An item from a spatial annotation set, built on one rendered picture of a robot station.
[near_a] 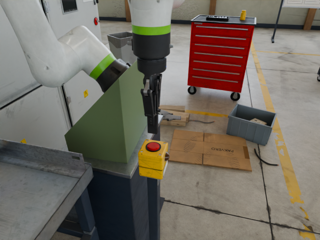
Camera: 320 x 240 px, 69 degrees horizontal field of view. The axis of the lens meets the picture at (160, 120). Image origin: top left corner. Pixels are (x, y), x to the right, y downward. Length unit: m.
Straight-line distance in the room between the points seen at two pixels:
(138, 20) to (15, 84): 1.00
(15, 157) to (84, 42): 0.46
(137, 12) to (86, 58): 0.42
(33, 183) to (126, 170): 0.31
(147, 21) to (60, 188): 0.51
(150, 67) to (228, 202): 1.39
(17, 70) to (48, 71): 0.62
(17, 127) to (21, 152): 0.61
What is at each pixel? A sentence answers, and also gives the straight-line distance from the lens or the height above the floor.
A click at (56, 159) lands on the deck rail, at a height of 0.87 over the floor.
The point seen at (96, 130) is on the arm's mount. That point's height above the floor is 0.89.
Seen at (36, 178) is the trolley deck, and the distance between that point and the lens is 0.81.
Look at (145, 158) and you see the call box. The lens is 0.73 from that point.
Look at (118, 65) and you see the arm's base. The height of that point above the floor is 1.07.
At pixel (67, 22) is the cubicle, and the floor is 1.10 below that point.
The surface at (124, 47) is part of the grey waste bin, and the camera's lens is 3.44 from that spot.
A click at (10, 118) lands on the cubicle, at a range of 1.45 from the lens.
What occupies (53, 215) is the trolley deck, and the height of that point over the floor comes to 0.84.
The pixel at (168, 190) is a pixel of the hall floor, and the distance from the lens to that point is 1.82.
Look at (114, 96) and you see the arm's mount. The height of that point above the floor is 1.03.
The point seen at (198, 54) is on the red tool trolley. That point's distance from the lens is 2.94.
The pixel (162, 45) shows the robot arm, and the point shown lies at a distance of 0.56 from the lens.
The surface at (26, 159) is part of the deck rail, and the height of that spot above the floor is 0.85.
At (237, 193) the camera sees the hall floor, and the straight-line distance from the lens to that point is 1.89.
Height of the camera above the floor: 1.36
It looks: 32 degrees down
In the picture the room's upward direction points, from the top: straight up
